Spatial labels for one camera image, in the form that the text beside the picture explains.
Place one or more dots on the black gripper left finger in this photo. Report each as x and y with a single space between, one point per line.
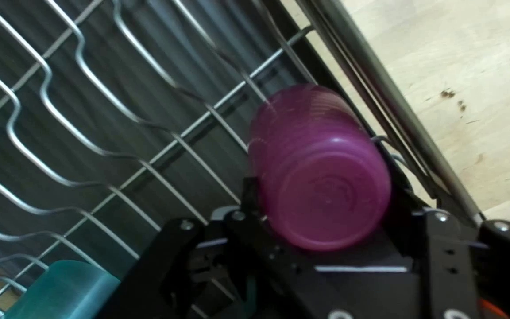
249 263

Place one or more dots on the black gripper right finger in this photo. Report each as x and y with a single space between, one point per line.
461 272

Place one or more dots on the pink plastic bowl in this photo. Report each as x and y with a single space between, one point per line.
320 178

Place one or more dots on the teal plastic cup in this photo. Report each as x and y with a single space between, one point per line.
66 293

